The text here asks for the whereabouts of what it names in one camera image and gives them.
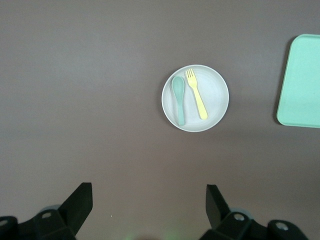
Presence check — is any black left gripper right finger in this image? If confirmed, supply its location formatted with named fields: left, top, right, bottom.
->
left=199, top=184, right=306, bottom=240

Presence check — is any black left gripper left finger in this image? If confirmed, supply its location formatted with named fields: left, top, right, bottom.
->
left=0, top=182, right=94, bottom=240

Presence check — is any round white plate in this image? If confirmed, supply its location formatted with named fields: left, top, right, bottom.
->
left=161, top=64, right=230, bottom=133

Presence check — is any yellow plastic fork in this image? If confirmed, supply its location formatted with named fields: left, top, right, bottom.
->
left=185, top=68, right=209, bottom=120

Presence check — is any teal plastic spoon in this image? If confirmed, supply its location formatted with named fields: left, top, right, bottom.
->
left=171, top=76, right=186, bottom=126

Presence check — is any mint green rectangular tray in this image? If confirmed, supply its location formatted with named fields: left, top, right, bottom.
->
left=276, top=33, right=320, bottom=129

